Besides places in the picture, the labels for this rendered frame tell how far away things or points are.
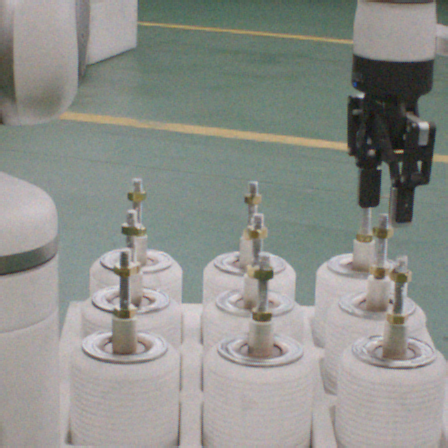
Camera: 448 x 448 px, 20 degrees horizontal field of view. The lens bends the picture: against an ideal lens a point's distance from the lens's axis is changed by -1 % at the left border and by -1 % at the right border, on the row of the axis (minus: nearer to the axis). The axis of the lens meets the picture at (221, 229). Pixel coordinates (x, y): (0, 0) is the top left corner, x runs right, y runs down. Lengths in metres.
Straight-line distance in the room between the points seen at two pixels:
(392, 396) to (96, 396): 0.25
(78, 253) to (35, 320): 1.54
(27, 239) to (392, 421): 0.55
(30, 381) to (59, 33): 0.18
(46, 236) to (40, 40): 0.11
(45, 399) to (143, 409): 0.43
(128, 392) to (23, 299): 0.46
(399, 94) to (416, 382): 0.26
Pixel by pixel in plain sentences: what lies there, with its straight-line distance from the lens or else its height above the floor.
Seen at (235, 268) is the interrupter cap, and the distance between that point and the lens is 1.35.
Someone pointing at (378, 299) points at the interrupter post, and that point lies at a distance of 1.25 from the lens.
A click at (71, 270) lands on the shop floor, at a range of 2.13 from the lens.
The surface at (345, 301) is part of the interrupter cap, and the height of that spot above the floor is 0.25.
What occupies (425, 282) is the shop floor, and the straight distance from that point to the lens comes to 2.13.
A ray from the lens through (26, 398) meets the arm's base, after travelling 0.68.
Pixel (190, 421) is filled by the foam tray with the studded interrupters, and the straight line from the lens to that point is 1.18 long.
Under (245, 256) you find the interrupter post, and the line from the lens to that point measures 1.35.
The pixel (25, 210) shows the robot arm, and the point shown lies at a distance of 0.65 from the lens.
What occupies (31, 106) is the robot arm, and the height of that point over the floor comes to 0.56.
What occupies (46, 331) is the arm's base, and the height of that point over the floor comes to 0.43.
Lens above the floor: 0.68
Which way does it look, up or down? 17 degrees down
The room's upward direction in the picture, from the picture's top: 2 degrees clockwise
